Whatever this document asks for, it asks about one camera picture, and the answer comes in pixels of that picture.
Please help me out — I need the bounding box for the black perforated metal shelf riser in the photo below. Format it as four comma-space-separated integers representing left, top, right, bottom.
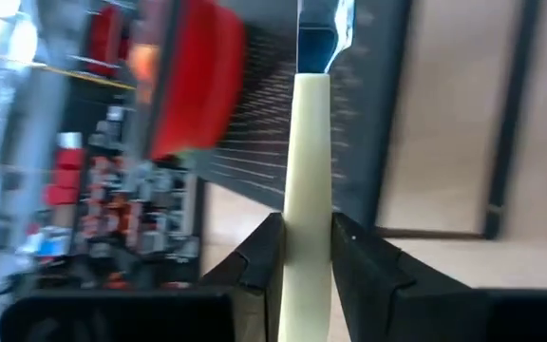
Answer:
190, 0, 415, 232

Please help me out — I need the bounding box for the black aluminium table frame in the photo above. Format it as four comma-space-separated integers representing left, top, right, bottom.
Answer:
375, 0, 543, 241

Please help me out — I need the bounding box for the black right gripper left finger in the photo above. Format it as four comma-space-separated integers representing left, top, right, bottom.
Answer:
0, 212, 287, 342

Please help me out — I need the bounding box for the knife with cream handle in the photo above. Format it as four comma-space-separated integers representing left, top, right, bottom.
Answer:
276, 0, 356, 342

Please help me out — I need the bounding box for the red collapsible bowl grey rim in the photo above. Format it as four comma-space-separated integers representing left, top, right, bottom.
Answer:
147, 0, 248, 162

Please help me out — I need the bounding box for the parts bin rack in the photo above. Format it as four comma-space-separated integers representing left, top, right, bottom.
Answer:
40, 104, 203, 291

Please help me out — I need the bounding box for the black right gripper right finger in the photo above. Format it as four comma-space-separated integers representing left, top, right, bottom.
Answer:
330, 212, 547, 342

